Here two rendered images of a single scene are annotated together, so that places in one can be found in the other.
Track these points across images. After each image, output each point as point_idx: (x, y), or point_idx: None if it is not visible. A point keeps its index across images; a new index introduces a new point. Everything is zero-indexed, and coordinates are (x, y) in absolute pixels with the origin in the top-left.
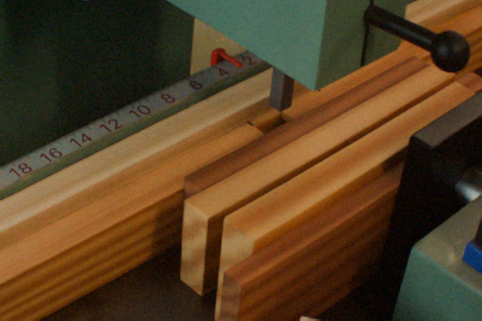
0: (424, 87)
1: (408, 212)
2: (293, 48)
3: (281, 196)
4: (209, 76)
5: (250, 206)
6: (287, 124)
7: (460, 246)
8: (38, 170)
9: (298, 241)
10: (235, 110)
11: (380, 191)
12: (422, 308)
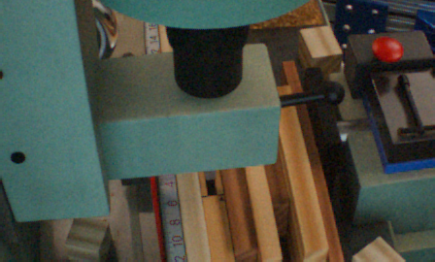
0: None
1: (332, 173)
2: (257, 152)
3: (306, 220)
4: (168, 192)
5: (305, 237)
6: (224, 181)
7: (375, 169)
8: None
9: (332, 231)
10: (200, 198)
11: (320, 177)
12: (373, 206)
